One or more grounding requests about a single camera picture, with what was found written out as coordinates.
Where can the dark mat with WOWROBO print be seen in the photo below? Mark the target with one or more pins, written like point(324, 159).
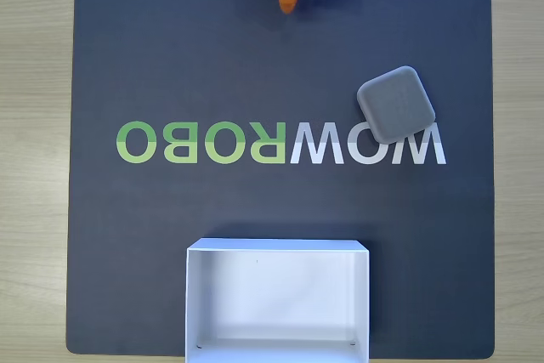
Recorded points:
point(170, 61)

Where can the white open cardboard box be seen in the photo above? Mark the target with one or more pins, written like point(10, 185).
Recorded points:
point(255, 295)

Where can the grey square rounded case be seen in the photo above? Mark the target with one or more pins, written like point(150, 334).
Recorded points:
point(395, 103)

